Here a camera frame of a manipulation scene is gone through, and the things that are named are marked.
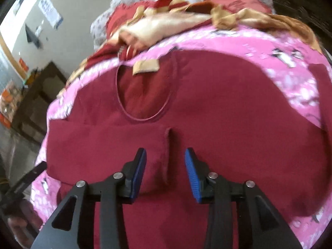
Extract wall poster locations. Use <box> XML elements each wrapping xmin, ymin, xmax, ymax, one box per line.
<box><xmin>39</xmin><ymin>0</ymin><xmax>64</xmax><ymax>28</ymax></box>

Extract maroon shirt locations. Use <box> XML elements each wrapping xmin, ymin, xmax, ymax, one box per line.
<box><xmin>46</xmin><ymin>49</ymin><xmax>332</xmax><ymax>249</ymax></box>

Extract dark headboard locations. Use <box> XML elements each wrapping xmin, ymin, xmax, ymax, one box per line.
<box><xmin>262</xmin><ymin>0</ymin><xmax>332</xmax><ymax>57</ymax></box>

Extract black wall object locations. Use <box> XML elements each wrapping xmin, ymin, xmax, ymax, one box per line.
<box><xmin>24</xmin><ymin>23</ymin><xmax>42</xmax><ymax>49</ymax></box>

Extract red and gold blanket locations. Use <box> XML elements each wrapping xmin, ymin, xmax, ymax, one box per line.
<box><xmin>65</xmin><ymin>0</ymin><xmax>322</xmax><ymax>83</ymax></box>

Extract person's left hand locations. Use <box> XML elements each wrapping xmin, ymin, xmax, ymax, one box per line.
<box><xmin>7</xmin><ymin>200</ymin><xmax>42</xmax><ymax>242</ymax></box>

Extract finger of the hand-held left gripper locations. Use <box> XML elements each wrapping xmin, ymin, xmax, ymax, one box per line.
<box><xmin>4</xmin><ymin>161</ymin><xmax>48</xmax><ymax>200</ymax></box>

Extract dark wooden furniture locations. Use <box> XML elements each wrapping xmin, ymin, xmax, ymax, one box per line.
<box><xmin>12</xmin><ymin>62</ymin><xmax>68</xmax><ymax>146</ymax></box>

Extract pink penguin print bedsheet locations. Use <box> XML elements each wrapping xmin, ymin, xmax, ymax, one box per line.
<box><xmin>30</xmin><ymin>27</ymin><xmax>332</xmax><ymax>249</ymax></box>

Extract colourful boxes on shelf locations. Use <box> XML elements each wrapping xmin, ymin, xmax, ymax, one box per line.
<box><xmin>0</xmin><ymin>80</ymin><xmax>26</xmax><ymax>129</ymax></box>

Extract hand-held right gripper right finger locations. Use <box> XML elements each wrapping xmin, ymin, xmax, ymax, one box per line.
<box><xmin>185</xmin><ymin>148</ymin><xmax>303</xmax><ymax>249</ymax></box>

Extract red cushion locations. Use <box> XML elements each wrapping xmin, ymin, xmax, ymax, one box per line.
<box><xmin>202</xmin><ymin>0</ymin><xmax>271</xmax><ymax>15</ymax></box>

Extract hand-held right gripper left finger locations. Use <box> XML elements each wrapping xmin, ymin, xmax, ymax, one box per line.
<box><xmin>31</xmin><ymin>148</ymin><xmax>147</xmax><ymax>249</ymax></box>

